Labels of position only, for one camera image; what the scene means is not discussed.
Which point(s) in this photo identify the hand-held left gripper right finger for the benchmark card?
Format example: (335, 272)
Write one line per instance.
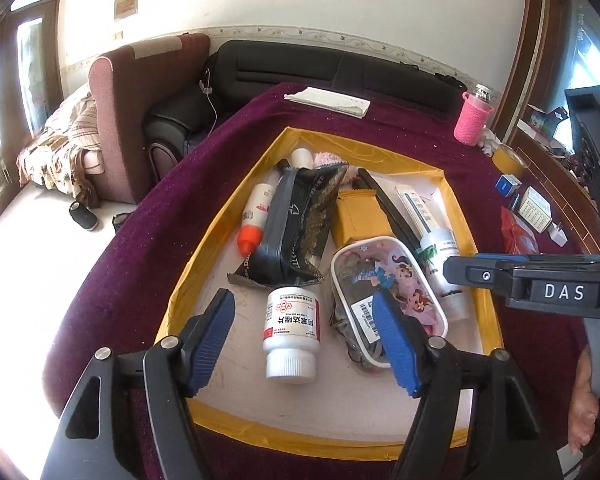
(397, 345)

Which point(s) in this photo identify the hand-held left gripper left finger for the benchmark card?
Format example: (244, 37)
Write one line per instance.
(210, 340)

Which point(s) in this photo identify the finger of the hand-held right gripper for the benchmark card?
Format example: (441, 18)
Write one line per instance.
(472, 270)

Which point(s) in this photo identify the white bottle green print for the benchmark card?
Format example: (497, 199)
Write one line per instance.
(442, 270)

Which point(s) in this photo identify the yellow-taped cardboard tray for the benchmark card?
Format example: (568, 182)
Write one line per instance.
(250, 320)

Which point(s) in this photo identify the clear cartoon-print pouch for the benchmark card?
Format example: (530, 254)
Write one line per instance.
(375, 285)

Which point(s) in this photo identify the white medicine bottle red label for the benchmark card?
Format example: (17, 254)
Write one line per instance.
(291, 332)

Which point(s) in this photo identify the white tube box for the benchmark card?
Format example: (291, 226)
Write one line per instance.
(420, 207)

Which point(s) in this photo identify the long black stick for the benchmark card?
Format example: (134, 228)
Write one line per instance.
(387, 207)

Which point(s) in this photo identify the white spray bottle orange cap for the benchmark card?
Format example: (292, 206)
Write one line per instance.
(254, 217)

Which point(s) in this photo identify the black foil packet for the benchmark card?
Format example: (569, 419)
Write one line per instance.
(295, 225)

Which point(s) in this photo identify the person's right hand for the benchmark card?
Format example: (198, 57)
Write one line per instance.
(582, 400)

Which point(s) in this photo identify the white charger plug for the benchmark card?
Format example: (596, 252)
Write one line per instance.
(559, 232)

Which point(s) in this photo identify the red plastic packet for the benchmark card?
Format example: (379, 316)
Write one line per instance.
(517, 232)

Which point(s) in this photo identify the white medicine box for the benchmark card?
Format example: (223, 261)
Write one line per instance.
(535, 207)

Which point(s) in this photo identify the small blue box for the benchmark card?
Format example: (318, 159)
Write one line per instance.
(507, 185)

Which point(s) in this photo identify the maroon tablecloth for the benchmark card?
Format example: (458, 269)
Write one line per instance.
(130, 270)

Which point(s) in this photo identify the yellow tape roll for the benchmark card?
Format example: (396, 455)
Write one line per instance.
(507, 157)

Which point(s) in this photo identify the yellow padded envelope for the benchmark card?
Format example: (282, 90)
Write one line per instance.
(360, 217)

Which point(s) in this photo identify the white crumpled tissue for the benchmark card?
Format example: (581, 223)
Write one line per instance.
(490, 142)

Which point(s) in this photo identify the black cloth shoe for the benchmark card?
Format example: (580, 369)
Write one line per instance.
(82, 214)
(121, 220)

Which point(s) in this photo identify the bottle in pink knitted sleeve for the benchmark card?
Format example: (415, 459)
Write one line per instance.
(472, 117)

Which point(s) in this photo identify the pink fluffy pouch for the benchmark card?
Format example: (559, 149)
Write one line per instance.
(330, 160)

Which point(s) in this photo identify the plain white plastic bottle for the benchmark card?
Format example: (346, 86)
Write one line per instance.
(301, 157)

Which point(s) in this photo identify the stack of white papers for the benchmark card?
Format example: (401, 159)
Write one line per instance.
(330, 100)

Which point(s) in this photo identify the beige patterned blanket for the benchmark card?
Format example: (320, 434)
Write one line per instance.
(60, 150)

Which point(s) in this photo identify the brown fabric armchair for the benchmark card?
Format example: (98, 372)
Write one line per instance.
(125, 110)

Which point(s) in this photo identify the black leather sofa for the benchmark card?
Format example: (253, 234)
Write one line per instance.
(280, 67)

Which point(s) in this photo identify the wooden framed door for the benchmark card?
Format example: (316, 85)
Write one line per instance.
(15, 85)

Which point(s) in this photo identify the small wall plaque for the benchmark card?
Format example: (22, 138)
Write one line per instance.
(126, 2)

